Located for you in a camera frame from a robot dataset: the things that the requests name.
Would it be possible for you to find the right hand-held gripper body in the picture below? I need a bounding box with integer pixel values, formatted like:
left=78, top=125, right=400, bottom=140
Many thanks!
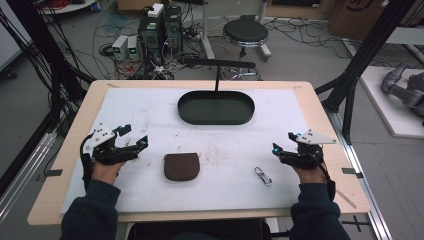
left=280, top=128, right=337, bottom=170

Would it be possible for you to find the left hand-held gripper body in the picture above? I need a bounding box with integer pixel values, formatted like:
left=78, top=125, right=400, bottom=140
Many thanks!
left=82, top=123, right=140, bottom=166

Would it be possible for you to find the person's right hand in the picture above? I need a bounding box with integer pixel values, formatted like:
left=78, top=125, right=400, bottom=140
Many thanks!
left=293, top=165, right=327, bottom=185

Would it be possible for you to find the person's left hand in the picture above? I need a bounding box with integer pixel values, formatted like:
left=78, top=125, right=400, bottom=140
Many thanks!
left=91, top=160, right=128, bottom=186

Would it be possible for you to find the silver metal key clip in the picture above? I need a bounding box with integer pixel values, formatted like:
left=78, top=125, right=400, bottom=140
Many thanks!
left=253, top=166, right=273, bottom=187

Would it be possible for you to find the brown leather pouch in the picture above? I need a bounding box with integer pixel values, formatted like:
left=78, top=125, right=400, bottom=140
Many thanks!
left=163, top=152, right=201, bottom=183

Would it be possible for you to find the black tape strip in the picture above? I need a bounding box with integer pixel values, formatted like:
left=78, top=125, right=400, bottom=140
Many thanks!
left=35, top=168, right=64, bottom=183
left=341, top=167, right=365, bottom=180

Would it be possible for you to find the white table mat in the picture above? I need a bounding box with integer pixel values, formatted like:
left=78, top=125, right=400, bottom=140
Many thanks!
left=60, top=86, right=332, bottom=215

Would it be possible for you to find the black oval tray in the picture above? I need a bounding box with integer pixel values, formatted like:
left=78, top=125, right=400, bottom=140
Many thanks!
left=177, top=89, right=256, bottom=126

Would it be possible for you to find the grey power supply unit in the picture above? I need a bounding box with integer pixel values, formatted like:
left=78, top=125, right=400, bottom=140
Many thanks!
left=126, top=35, right=140, bottom=62
left=111, top=34, right=130, bottom=62

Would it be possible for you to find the white floor board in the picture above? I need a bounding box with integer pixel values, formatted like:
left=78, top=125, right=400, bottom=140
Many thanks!
left=359, top=65, right=424, bottom=140

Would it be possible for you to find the black computer tower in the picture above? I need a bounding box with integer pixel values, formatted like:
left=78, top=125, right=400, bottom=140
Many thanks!
left=137, top=13, right=165, bottom=66
left=163, top=4, right=183, bottom=54

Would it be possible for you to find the black T-shaped stand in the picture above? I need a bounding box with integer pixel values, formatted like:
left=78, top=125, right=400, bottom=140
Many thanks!
left=181, top=56, right=257, bottom=93

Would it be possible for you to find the person's lap dark clothing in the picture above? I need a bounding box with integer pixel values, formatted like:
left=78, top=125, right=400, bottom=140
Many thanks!
left=127, top=219, right=272, bottom=240

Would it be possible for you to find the black round stool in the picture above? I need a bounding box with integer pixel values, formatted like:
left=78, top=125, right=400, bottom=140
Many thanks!
left=222, top=17, right=270, bottom=62

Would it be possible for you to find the white table leg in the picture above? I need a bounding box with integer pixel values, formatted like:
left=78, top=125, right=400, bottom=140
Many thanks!
left=199, top=0, right=216, bottom=61

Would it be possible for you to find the white box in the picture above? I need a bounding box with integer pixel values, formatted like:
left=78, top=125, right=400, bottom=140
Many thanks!
left=147, top=2, right=165, bottom=19

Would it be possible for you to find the brown cardboard box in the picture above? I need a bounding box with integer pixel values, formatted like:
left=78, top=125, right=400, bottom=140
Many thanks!
left=327, top=0, right=395, bottom=42

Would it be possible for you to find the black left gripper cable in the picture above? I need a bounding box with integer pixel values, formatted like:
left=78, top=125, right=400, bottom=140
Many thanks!
left=79, top=132, right=95, bottom=192

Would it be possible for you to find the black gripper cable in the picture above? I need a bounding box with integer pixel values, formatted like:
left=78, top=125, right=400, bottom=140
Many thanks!
left=315, top=159, right=337, bottom=203
left=79, top=132, right=95, bottom=192

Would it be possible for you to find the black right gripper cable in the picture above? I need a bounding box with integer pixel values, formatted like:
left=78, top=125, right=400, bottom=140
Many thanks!
left=315, top=159, right=337, bottom=203

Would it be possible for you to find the aluminium floor rail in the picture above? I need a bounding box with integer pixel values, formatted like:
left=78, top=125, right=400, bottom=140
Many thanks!
left=0, top=131, right=58, bottom=219
left=327, top=109, right=393, bottom=240

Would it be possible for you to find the black metal frame post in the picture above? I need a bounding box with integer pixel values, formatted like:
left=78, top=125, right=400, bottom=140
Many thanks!
left=314, top=0, right=418, bottom=145
left=5, top=0, right=96, bottom=134

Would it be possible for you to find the tangle of floor cables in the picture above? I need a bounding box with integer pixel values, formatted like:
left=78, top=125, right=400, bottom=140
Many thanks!
left=268, top=16, right=354, bottom=59

